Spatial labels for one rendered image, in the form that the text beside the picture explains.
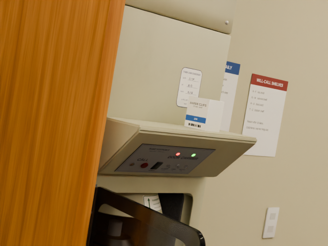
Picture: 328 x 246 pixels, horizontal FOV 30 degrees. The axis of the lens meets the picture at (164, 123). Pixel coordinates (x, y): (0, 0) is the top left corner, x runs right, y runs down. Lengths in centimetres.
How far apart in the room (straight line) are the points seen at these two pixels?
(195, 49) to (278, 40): 96
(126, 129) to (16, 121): 23
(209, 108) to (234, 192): 97
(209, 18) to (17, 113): 43
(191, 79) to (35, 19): 33
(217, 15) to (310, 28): 108
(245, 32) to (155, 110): 90
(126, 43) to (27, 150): 26
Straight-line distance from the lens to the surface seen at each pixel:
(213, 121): 117
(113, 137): 104
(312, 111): 240
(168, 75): 119
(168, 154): 111
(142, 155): 107
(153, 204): 125
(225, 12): 129
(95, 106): 97
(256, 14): 207
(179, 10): 120
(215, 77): 128
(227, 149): 120
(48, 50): 109
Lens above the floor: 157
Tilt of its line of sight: 3 degrees down
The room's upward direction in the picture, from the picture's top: 10 degrees clockwise
